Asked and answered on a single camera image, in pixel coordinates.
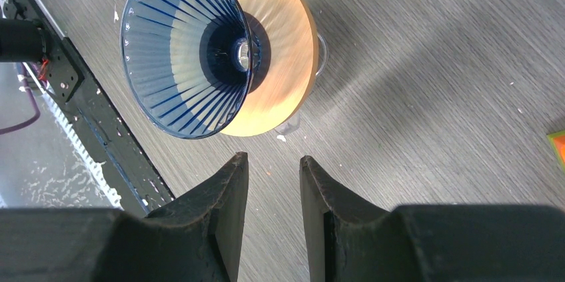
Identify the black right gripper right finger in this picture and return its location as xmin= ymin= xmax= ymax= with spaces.
xmin=300 ymin=156 xmax=564 ymax=281

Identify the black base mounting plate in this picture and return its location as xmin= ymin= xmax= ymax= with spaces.
xmin=1 ymin=0 xmax=175 ymax=215

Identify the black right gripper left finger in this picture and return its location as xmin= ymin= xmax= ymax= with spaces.
xmin=1 ymin=152 xmax=249 ymax=281

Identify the blue glass dripper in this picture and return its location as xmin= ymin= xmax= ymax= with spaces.
xmin=120 ymin=0 xmax=262 ymax=139

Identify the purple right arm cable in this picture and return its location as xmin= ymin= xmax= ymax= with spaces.
xmin=0 ymin=62 xmax=41 ymax=136

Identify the orange plastic holder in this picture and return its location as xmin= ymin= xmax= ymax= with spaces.
xmin=547 ymin=131 xmax=565 ymax=171

